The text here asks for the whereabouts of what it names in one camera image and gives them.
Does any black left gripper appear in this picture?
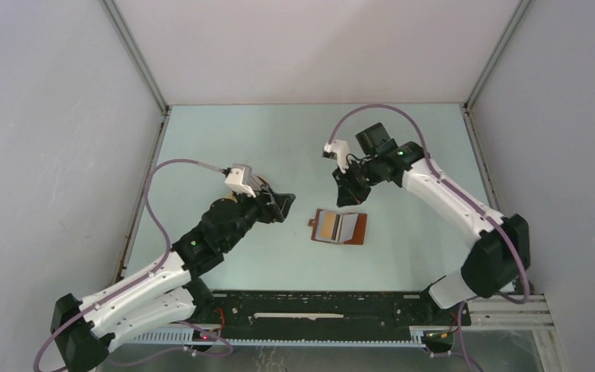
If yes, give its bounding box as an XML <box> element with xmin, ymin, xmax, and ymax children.
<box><xmin>222</xmin><ymin>184</ymin><xmax>294</xmax><ymax>251</ymax></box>

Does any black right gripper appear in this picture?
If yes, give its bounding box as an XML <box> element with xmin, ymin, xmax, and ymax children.
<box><xmin>332</xmin><ymin>158</ymin><xmax>381</xmax><ymax>208</ymax></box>

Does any gold credit card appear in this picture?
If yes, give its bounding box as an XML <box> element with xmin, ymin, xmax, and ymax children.
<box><xmin>318</xmin><ymin>211</ymin><xmax>341</xmax><ymax>242</ymax></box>

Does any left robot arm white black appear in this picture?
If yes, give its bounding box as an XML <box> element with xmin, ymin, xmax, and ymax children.
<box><xmin>50</xmin><ymin>186</ymin><xmax>296</xmax><ymax>371</ymax></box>

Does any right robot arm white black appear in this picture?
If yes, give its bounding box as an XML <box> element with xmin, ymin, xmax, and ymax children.
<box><xmin>322</xmin><ymin>123</ymin><xmax>530</xmax><ymax>324</ymax></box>

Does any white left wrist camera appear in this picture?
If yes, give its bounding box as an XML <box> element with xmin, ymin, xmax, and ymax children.
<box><xmin>225</xmin><ymin>164</ymin><xmax>257</xmax><ymax>198</ymax></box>

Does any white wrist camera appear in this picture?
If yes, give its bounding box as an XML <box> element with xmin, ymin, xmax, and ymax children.
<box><xmin>225</xmin><ymin>164</ymin><xmax>257</xmax><ymax>198</ymax></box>
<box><xmin>322</xmin><ymin>139</ymin><xmax>351</xmax><ymax>174</ymax></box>

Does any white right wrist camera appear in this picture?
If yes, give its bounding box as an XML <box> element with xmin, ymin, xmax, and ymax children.
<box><xmin>322</xmin><ymin>139</ymin><xmax>351</xmax><ymax>174</ymax></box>

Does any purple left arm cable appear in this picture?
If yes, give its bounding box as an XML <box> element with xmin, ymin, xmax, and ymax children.
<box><xmin>33</xmin><ymin>157</ymin><xmax>234</xmax><ymax>372</ymax></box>

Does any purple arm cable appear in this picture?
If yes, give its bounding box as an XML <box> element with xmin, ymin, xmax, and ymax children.
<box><xmin>327</xmin><ymin>104</ymin><xmax>531</xmax><ymax>372</ymax></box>
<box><xmin>33</xmin><ymin>157</ymin><xmax>234</xmax><ymax>372</ymax></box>

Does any white toothed cable duct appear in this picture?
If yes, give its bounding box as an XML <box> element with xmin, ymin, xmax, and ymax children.
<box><xmin>103</xmin><ymin>328</ymin><xmax>427</xmax><ymax>348</ymax></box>

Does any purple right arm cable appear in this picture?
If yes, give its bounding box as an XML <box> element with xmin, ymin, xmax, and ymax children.
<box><xmin>327</xmin><ymin>104</ymin><xmax>531</xmax><ymax>372</ymax></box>

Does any aluminium frame rail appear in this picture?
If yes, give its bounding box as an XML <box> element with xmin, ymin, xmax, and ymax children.
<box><xmin>84</xmin><ymin>289</ymin><xmax>554</xmax><ymax>333</ymax></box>

